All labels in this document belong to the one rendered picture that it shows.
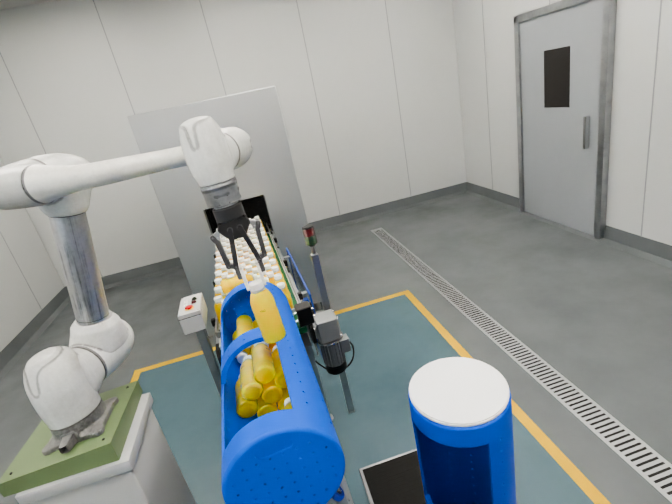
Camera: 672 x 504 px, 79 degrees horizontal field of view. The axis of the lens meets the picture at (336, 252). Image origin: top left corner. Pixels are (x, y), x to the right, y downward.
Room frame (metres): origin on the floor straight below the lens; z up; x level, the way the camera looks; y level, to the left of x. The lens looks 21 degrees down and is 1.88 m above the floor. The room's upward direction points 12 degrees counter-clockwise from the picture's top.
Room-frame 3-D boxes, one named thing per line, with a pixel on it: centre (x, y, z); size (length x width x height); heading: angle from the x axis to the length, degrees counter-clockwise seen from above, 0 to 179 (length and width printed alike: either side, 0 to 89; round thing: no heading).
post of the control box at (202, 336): (1.74, 0.72, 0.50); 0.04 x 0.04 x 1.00; 11
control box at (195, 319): (1.74, 0.72, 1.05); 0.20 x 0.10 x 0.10; 11
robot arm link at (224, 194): (1.01, 0.25, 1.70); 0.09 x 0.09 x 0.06
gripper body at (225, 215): (1.01, 0.24, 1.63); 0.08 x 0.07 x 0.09; 101
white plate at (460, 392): (0.92, -0.26, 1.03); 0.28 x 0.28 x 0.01
